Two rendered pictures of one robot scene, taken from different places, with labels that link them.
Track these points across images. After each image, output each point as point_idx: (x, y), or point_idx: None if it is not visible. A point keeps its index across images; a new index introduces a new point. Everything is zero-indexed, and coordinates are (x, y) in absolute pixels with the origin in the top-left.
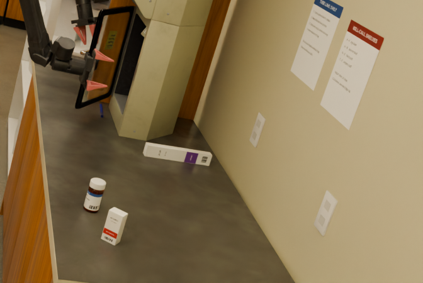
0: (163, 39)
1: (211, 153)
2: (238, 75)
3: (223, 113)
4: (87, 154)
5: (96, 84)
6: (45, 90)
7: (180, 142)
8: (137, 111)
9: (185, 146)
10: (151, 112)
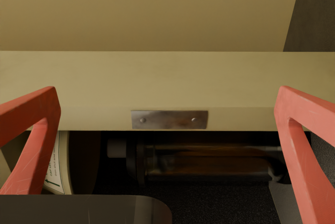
0: (30, 70)
1: None
2: (143, 23)
3: (222, 36)
4: None
5: (317, 181)
6: None
7: (318, 39)
8: (312, 80)
9: (320, 18)
10: (287, 56)
